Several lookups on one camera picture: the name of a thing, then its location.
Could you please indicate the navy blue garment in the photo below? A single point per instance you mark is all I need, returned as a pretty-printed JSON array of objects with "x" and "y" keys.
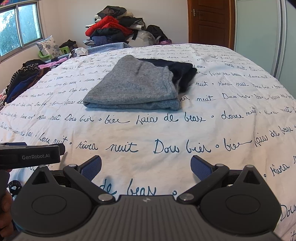
[{"x": 183, "y": 73}]

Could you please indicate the floral pillow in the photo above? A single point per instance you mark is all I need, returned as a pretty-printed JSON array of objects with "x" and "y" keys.
[{"x": 48, "y": 44}]

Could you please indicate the folded clothes stack left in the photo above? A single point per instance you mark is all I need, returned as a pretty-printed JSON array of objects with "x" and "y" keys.
[{"x": 26, "y": 77}]

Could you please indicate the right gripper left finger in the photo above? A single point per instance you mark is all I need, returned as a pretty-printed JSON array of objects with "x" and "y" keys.
[{"x": 81, "y": 179}]

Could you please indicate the green plastic basket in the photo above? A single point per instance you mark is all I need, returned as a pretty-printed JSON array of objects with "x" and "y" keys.
[{"x": 46, "y": 55}]

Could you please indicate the grey knit sweater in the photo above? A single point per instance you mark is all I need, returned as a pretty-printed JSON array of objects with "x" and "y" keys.
[{"x": 135, "y": 84}]

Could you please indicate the crumpled white plastic bag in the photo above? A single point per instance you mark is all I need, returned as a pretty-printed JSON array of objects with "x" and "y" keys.
[{"x": 78, "y": 52}]

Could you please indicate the brown wooden door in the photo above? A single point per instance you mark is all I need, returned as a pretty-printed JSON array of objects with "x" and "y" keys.
[{"x": 212, "y": 22}]

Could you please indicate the window with metal frame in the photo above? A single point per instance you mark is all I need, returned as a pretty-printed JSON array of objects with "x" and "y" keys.
[{"x": 21, "y": 26}]

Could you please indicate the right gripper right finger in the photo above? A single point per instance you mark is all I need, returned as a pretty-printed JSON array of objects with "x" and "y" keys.
[{"x": 210, "y": 176}]

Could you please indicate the person's left hand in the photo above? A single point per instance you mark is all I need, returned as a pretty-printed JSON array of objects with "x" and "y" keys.
[{"x": 7, "y": 227}]

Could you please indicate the frosted glass wardrobe door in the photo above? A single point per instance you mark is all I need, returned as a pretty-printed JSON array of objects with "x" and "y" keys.
[{"x": 265, "y": 34}]

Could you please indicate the pile of clothes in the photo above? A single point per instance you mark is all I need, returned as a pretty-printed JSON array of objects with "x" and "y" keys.
[{"x": 114, "y": 24}]

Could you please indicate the white quilt with script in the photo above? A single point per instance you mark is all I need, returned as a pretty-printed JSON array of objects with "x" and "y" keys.
[{"x": 234, "y": 112}]

